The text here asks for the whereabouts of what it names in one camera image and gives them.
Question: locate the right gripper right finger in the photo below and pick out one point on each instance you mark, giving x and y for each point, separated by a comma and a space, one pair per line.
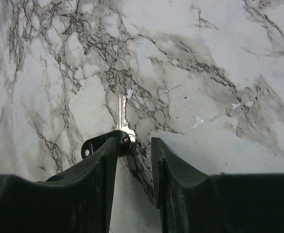
191, 201

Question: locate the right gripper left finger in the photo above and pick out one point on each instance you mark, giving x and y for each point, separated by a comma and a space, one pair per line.
77, 200

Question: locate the black head silver key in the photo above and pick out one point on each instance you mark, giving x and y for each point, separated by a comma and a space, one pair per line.
127, 141

